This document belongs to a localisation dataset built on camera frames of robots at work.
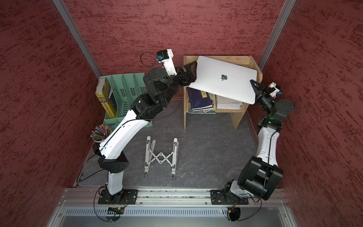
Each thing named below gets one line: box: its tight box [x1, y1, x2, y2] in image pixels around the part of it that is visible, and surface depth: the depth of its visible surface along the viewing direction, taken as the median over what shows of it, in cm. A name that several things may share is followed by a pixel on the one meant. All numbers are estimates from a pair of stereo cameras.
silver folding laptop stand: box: [142, 135, 180, 182], surface depth 84 cm
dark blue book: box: [188, 87, 213, 112], surface depth 89 cm
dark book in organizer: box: [108, 91, 119, 118], surface depth 105 cm
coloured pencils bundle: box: [90, 124, 112, 141], surface depth 85 cm
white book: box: [215, 94, 243, 110], surface depth 87 cm
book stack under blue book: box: [188, 108, 217, 114], surface depth 87 cm
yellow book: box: [95, 78, 116, 119], surface depth 97 cm
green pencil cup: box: [92, 136, 107, 143], surface depth 81 cm
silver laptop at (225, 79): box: [189, 55, 258, 105], surface depth 67 cm
